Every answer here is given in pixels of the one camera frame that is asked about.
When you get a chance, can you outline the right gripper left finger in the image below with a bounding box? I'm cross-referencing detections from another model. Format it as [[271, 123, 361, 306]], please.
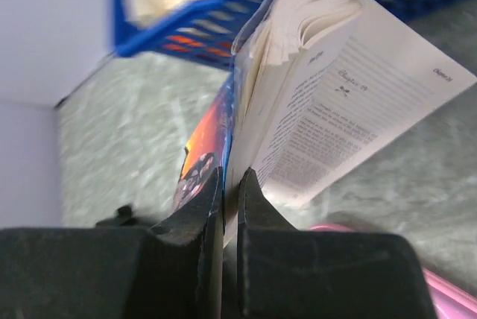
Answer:
[[1, 168, 224, 318]]

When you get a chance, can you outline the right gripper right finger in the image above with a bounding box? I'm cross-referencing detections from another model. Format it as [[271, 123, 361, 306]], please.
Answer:
[[237, 169, 436, 318]]

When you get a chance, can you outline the pink cartoon pencil case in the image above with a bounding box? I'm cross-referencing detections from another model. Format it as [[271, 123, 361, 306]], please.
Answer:
[[313, 224, 476, 318]]

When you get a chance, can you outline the blue sunset cover book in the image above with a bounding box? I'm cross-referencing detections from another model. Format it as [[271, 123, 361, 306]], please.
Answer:
[[174, 0, 476, 239]]

